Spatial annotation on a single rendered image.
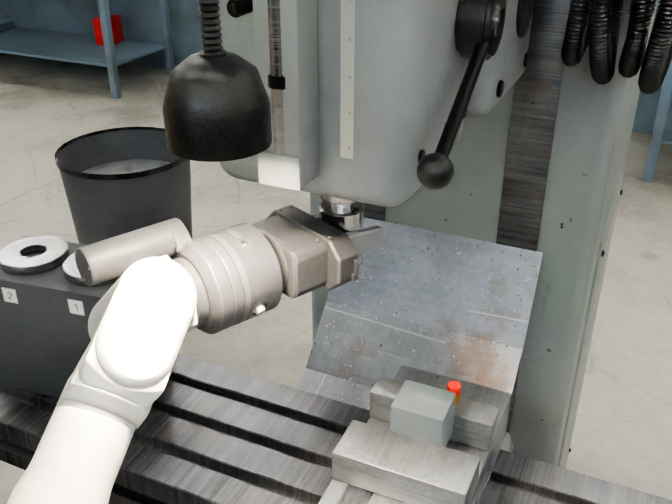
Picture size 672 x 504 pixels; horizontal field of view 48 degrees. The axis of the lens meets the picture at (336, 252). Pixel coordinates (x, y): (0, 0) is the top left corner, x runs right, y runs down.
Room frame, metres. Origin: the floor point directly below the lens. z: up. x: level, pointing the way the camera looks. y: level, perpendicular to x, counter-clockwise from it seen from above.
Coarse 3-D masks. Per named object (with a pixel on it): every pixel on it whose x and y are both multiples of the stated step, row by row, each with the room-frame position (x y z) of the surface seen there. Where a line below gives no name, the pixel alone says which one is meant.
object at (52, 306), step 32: (0, 256) 0.88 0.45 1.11; (32, 256) 0.91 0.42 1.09; (64, 256) 0.89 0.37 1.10; (0, 288) 0.85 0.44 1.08; (32, 288) 0.83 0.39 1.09; (64, 288) 0.82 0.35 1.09; (96, 288) 0.82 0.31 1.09; (0, 320) 0.85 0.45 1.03; (32, 320) 0.84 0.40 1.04; (64, 320) 0.82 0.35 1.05; (0, 352) 0.85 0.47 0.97; (32, 352) 0.84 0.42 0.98; (64, 352) 0.82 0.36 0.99; (0, 384) 0.86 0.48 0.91; (32, 384) 0.84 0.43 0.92; (64, 384) 0.83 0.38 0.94
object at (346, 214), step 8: (320, 208) 0.69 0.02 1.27; (328, 208) 0.69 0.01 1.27; (352, 208) 0.69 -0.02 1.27; (360, 208) 0.69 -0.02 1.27; (320, 216) 0.69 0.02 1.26; (328, 216) 0.68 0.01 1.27; (336, 216) 0.68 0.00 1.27; (344, 216) 0.68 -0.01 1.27; (352, 216) 0.68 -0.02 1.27; (360, 216) 0.69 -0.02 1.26
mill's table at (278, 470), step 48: (192, 384) 0.88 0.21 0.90; (240, 384) 0.86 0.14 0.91; (0, 432) 0.79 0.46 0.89; (144, 432) 0.76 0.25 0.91; (192, 432) 0.76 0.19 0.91; (240, 432) 0.77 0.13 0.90; (288, 432) 0.76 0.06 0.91; (336, 432) 0.78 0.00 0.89; (144, 480) 0.69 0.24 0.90; (192, 480) 0.68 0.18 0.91; (240, 480) 0.68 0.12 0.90; (288, 480) 0.68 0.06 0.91; (528, 480) 0.68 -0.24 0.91; (576, 480) 0.68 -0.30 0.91
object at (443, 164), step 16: (464, 0) 0.68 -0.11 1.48; (480, 0) 0.67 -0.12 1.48; (496, 0) 0.68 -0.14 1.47; (464, 16) 0.67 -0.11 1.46; (480, 16) 0.66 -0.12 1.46; (496, 16) 0.68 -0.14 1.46; (464, 32) 0.67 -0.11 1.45; (480, 32) 0.66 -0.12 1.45; (496, 32) 0.68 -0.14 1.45; (464, 48) 0.68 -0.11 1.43; (480, 48) 0.66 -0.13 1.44; (496, 48) 0.70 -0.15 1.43; (480, 64) 0.65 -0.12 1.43; (464, 80) 0.63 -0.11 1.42; (464, 96) 0.62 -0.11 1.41; (464, 112) 0.61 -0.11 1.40; (448, 128) 0.59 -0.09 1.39; (448, 144) 0.58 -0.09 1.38; (432, 160) 0.55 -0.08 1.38; (448, 160) 0.56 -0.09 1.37; (432, 176) 0.55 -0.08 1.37; (448, 176) 0.55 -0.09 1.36
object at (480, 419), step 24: (384, 384) 0.73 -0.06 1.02; (432, 384) 0.78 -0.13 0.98; (384, 408) 0.71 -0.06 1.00; (456, 408) 0.68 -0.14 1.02; (480, 408) 0.68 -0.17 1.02; (504, 408) 0.73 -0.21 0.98; (456, 432) 0.67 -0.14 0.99; (480, 432) 0.66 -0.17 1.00; (504, 432) 0.74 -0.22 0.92; (480, 456) 0.65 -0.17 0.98; (336, 480) 0.61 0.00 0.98; (480, 480) 0.62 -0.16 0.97
